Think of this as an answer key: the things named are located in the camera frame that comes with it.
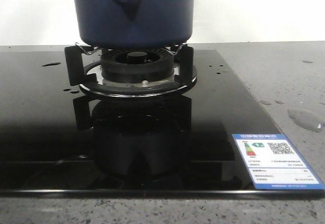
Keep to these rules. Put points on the dark blue cooking pot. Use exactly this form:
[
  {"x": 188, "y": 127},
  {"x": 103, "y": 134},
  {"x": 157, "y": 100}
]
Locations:
[{"x": 134, "y": 24}]

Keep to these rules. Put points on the black gas burner head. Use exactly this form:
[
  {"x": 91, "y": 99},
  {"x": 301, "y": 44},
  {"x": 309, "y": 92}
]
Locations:
[{"x": 127, "y": 66}]

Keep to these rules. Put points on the black pan support grate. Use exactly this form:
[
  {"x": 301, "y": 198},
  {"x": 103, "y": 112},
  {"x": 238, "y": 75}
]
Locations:
[{"x": 85, "y": 70}]

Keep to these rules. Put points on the black glass gas cooktop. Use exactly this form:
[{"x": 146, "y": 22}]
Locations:
[{"x": 56, "y": 141}]

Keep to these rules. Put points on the blue energy label sticker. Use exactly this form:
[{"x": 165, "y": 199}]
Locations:
[{"x": 273, "y": 163}]

